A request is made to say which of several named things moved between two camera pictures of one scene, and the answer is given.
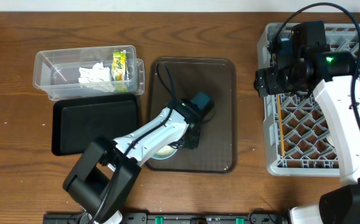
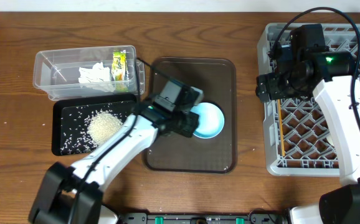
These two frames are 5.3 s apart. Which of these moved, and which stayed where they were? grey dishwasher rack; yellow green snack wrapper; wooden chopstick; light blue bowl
Moved: light blue bowl
Stayed: yellow green snack wrapper; grey dishwasher rack; wooden chopstick
